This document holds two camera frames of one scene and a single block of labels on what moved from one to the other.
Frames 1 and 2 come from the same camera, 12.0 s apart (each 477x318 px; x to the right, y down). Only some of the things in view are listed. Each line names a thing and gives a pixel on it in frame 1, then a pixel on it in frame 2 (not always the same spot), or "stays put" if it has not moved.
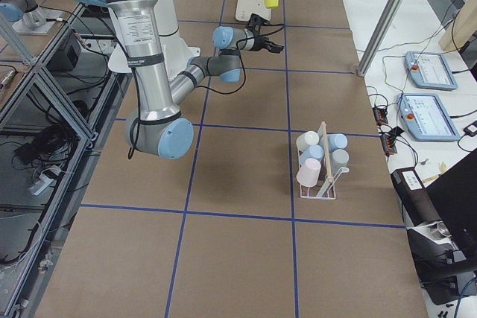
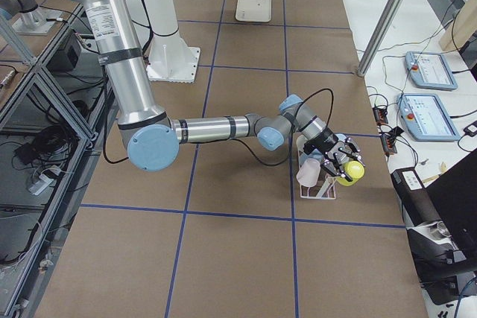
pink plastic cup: (308, 175) stays put
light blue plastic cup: (314, 152) stays put
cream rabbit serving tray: (249, 4) stays put
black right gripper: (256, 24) to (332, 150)
